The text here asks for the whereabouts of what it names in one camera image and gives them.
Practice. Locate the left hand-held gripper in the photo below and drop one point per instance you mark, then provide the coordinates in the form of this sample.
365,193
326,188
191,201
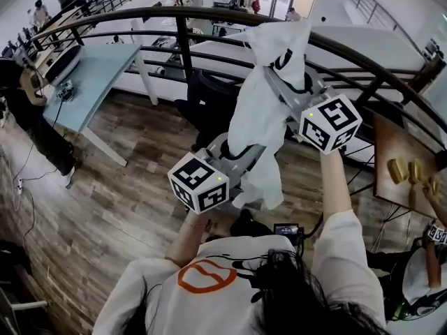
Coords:
199,187

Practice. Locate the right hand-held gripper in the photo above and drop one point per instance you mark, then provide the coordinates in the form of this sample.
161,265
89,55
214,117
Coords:
331,124

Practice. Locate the white clothes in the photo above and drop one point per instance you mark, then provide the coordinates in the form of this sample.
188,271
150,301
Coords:
258,117

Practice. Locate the black office chair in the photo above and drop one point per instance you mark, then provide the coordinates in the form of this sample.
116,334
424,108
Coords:
213,110

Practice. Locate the person's left forearm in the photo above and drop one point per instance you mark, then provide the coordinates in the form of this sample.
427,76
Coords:
188,239

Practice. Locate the person's right forearm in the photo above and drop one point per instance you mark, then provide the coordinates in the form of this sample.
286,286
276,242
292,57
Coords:
335,187

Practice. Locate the person's black trousers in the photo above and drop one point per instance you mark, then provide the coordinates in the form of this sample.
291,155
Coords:
248,223

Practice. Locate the small black screen device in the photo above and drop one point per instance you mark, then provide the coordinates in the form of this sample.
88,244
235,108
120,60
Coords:
286,229

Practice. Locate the wooden table with hairpin legs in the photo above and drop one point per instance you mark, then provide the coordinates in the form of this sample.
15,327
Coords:
387,145

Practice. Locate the black metal railing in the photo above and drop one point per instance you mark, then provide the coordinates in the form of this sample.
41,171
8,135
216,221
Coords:
181,47

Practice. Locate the yellow sponge block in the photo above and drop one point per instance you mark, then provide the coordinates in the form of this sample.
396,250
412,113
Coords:
415,169
398,170

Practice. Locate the light blue table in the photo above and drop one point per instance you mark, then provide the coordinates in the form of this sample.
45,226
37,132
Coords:
97,75

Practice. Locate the person's white printed t-shirt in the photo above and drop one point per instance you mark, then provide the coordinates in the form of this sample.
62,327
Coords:
209,309

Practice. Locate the small metal device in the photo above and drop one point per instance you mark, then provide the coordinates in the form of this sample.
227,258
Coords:
65,91

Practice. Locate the round grey pan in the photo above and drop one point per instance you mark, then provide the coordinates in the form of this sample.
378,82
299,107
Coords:
64,61

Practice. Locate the white power strip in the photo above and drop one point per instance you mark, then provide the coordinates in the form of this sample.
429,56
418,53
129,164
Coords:
19,186

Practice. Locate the white metal frame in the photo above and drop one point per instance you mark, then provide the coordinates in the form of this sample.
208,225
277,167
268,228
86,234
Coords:
31,304

